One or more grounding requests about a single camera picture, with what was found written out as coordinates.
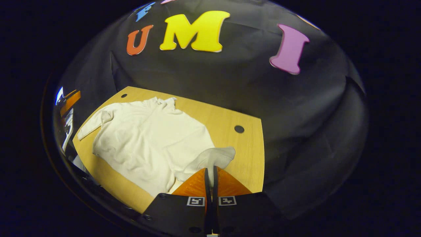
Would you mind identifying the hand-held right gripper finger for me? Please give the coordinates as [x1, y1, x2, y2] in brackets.
[141, 167, 211, 237]
[212, 166, 284, 237]

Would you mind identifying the black backdrop cloth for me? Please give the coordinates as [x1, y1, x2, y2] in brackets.
[54, 0, 369, 221]

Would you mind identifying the white long-sleeved garment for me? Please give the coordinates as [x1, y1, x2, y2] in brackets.
[76, 96, 236, 198]

